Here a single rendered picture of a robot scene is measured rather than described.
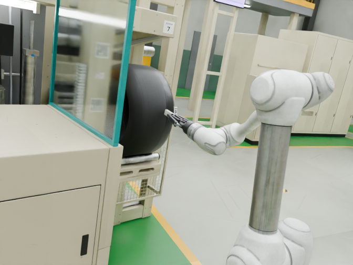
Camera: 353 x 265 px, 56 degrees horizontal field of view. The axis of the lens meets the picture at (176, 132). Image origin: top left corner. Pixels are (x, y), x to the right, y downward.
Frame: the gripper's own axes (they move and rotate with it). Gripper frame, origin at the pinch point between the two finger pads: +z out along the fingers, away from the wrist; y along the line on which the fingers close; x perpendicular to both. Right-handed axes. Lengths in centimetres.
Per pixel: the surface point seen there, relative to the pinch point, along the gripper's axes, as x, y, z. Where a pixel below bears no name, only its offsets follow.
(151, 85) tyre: -11.5, 6.3, 13.1
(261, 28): -47, -765, 529
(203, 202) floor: 133, -137, 61
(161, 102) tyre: -4.1, 1.8, 6.7
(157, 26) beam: -39, -21, 55
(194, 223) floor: 129, -98, 34
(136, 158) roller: 33.3, 6.3, 11.5
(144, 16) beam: -44, -9, 56
